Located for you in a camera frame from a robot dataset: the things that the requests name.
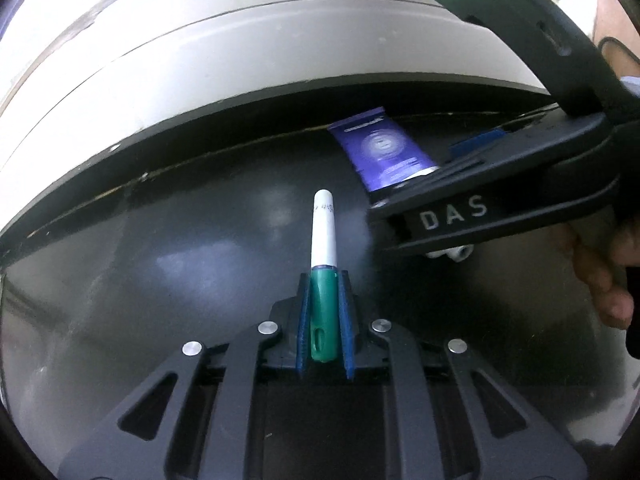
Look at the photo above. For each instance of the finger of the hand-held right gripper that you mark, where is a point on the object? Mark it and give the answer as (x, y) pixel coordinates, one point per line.
(475, 142)
(425, 185)

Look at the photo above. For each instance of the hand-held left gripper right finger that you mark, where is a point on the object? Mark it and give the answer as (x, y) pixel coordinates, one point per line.
(345, 330)

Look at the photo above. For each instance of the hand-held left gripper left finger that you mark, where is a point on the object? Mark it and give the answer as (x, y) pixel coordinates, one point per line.
(302, 330)

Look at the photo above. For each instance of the purple squeeze tube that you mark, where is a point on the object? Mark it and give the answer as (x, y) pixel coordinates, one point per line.
(385, 155)

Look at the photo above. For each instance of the white marker with green cap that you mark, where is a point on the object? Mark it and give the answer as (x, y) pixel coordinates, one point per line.
(322, 240)

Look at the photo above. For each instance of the person's right hand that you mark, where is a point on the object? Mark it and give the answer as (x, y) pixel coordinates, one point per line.
(600, 280)

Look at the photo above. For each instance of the black framed wooden panel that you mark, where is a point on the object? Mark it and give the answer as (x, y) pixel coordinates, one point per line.
(625, 62)

